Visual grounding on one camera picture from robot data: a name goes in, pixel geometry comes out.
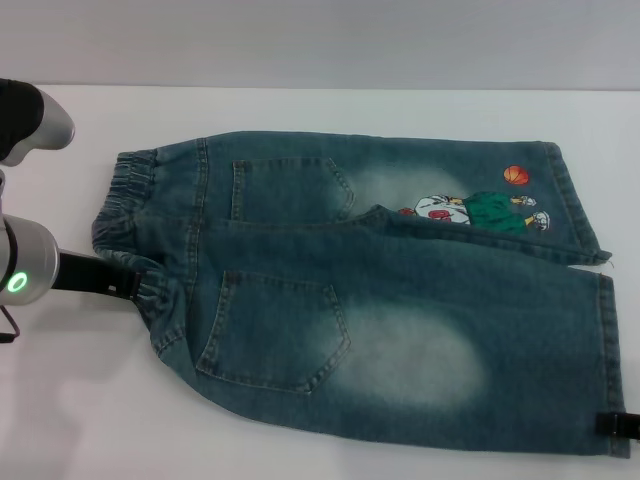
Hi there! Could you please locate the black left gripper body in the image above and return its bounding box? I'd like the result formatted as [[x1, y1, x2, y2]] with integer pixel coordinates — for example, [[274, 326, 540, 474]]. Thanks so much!
[[52, 250, 122, 298]]

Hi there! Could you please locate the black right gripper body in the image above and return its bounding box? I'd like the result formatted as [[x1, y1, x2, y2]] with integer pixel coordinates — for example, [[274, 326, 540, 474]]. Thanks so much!
[[617, 412, 640, 441]]

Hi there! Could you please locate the blue denim shorts cartoon print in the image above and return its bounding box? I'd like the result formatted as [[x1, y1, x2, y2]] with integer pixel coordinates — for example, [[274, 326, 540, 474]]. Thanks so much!
[[89, 130, 630, 459]]

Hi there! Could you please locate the left arm cable with connector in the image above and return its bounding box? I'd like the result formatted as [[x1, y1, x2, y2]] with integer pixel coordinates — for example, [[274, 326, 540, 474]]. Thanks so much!
[[0, 302, 21, 345]]

